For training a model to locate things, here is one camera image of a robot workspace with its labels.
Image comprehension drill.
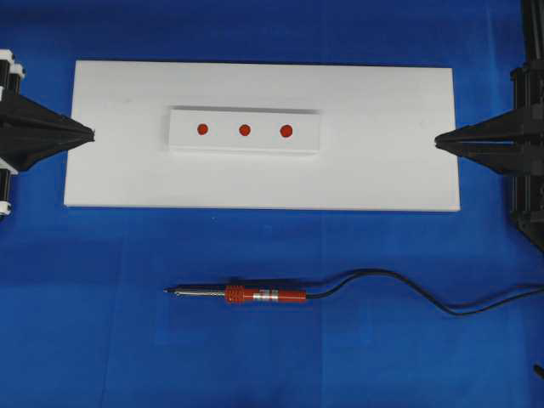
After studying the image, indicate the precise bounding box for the blue table cloth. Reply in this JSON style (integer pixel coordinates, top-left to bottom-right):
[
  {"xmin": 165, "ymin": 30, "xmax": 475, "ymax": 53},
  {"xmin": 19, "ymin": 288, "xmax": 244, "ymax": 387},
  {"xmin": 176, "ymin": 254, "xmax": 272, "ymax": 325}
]
[{"xmin": 1, "ymin": 1, "xmax": 543, "ymax": 407}]

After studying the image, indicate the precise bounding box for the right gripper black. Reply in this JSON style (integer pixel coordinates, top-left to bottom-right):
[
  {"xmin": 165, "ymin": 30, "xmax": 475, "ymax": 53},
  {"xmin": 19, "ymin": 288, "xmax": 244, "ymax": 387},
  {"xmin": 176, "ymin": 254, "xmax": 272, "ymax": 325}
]
[{"xmin": 433, "ymin": 59, "xmax": 544, "ymax": 246}]

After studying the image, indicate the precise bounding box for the right red dot mark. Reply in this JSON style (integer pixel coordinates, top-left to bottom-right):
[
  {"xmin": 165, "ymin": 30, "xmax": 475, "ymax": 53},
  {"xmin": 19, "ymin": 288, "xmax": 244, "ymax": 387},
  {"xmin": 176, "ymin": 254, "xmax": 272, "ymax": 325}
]
[{"xmin": 280, "ymin": 124, "xmax": 293, "ymax": 138}]

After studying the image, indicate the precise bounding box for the black aluminium frame rail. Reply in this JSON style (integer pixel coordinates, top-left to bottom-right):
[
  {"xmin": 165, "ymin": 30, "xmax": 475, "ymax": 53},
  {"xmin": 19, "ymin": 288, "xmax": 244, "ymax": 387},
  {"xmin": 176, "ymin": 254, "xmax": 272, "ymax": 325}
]
[{"xmin": 521, "ymin": 0, "xmax": 543, "ymax": 62}]

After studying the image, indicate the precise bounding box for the left red dot mark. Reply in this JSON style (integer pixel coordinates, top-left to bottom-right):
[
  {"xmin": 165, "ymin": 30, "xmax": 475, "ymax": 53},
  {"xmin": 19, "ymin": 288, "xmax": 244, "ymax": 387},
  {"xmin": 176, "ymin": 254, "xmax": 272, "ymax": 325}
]
[{"xmin": 197, "ymin": 123, "xmax": 209, "ymax": 135}]

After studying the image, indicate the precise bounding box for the large white foam board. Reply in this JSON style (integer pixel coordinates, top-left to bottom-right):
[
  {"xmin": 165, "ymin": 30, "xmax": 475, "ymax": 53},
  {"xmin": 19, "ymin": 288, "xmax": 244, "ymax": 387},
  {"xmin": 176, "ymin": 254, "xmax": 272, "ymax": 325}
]
[{"xmin": 64, "ymin": 60, "xmax": 461, "ymax": 212}]

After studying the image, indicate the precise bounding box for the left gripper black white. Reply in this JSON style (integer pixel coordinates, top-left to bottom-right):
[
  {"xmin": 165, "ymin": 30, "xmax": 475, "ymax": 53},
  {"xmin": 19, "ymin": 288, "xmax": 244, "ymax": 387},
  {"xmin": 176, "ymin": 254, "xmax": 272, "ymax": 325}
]
[{"xmin": 0, "ymin": 48, "xmax": 95, "ymax": 222}]

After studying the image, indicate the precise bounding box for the red handled soldering iron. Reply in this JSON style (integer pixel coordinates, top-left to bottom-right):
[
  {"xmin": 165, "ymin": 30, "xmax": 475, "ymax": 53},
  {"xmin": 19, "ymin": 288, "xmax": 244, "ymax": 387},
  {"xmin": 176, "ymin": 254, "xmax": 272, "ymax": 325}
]
[{"xmin": 163, "ymin": 285, "xmax": 307, "ymax": 304}]

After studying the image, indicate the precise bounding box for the middle red dot mark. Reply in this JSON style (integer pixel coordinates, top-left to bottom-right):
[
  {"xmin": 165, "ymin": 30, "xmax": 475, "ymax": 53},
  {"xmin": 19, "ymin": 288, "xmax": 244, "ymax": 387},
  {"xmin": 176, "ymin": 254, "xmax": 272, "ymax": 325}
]
[{"xmin": 239, "ymin": 124, "xmax": 252, "ymax": 136}]

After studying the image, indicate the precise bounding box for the red dot mark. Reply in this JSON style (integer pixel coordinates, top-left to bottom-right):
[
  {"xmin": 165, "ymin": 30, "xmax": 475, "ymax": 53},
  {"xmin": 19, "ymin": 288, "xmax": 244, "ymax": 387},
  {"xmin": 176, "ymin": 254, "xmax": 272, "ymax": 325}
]
[
  {"xmin": 280, "ymin": 124, "xmax": 293, "ymax": 138},
  {"xmin": 197, "ymin": 123, "xmax": 209, "ymax": 135},
  {"xmin": 239, "ymin": 124, "xmax": 252, "ymax": 136}
]

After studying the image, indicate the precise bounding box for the black soldering iron cable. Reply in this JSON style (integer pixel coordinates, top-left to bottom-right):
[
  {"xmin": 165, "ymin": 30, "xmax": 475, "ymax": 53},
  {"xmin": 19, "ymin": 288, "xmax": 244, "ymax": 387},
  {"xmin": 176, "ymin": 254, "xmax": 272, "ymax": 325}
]
[{"xmin": 304, "ymin": 268, "xmax": 544, "ymax": 318}]

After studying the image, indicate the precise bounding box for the small white raised plate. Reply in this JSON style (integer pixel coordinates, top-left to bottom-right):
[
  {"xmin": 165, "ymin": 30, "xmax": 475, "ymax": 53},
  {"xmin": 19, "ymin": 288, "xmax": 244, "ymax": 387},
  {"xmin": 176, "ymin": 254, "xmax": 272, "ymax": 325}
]
[{"xmin": 167, "ymin": 107, "xmax": 321, "ymax": 156}]

